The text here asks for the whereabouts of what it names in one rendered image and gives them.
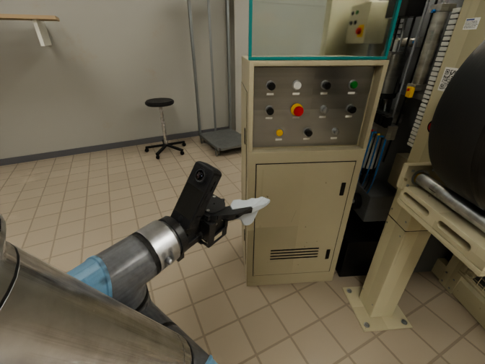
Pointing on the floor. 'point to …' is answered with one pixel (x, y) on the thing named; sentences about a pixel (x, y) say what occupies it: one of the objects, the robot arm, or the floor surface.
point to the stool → (163, 126)
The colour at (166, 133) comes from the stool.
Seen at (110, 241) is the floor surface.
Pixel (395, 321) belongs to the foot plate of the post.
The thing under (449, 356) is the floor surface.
